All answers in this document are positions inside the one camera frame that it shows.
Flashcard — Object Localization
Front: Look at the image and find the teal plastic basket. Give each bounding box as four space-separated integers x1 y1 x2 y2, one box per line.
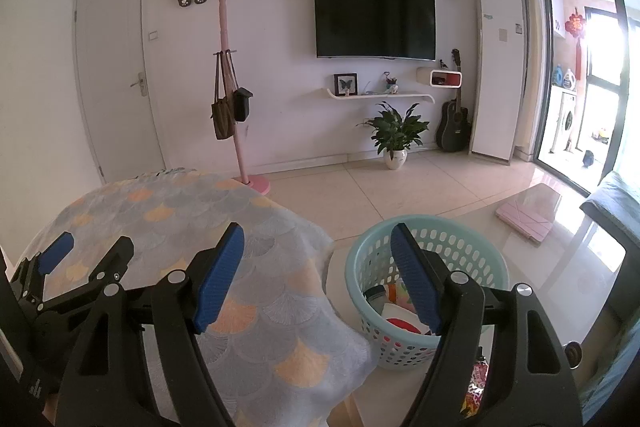
346 216 510 370

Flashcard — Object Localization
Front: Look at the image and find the white red rounded shelf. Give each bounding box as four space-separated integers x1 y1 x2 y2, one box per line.
416 68 463 90

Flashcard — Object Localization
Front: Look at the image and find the grey and beige curtain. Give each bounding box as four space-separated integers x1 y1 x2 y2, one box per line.
487 0 551 162

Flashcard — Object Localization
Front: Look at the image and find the black hanging bag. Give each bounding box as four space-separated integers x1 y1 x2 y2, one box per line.
231 52 254 122

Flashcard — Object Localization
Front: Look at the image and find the short white wavy shelf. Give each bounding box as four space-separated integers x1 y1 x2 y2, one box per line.
327 88 436 105

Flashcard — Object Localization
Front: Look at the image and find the red knot hanging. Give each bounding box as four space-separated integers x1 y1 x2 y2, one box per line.
565 7 587 80

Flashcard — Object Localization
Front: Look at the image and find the black guitar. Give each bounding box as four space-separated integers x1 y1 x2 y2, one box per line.
436 48 472 152

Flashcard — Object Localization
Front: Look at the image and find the potted green plant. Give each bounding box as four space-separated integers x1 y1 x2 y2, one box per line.
356 101 430 170

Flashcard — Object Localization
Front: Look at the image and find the pink coat rack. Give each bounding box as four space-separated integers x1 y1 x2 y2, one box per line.
214 0 271 195

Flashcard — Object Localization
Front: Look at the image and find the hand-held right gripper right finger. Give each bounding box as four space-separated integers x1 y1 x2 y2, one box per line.
390 223 583 427

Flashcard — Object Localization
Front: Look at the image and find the white refrigerator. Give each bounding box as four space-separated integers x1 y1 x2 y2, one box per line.
470 0 523 165

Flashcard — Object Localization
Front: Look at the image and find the black wall television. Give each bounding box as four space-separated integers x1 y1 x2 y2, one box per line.
313 0 437 62

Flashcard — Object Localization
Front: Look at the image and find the grey sofa cushion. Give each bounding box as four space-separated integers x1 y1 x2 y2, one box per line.
580 171 640 258

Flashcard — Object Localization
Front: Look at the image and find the butterfly picture frame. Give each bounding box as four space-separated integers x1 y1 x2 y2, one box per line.
334 73 358 96

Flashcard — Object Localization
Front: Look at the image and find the white door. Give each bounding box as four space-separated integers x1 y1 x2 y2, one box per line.
75 0 168 185

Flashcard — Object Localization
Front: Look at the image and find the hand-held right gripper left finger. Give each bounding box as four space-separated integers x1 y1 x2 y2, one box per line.
56 223 246 427

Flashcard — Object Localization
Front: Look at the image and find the pink folded mat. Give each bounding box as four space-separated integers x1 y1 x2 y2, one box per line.
496 201 556 244

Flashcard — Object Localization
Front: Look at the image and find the black glass door frame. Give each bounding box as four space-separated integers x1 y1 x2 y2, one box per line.
535 0 640 198

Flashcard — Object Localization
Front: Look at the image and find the white washing machine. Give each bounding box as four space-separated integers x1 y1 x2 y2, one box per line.
550 89 578 154

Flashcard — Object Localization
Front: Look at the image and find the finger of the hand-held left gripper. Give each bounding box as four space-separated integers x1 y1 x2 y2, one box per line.
9 231 76 308
42 236 135 314

